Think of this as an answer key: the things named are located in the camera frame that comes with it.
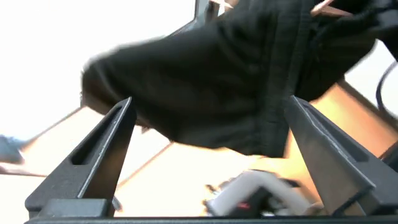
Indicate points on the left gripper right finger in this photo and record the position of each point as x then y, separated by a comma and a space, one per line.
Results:
367, 183

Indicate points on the black garment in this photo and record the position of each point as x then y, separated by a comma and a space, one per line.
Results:
217, 87

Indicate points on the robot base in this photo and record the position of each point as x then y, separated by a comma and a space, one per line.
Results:
248, 193

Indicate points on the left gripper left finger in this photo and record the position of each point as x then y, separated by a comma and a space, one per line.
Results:
62, 189

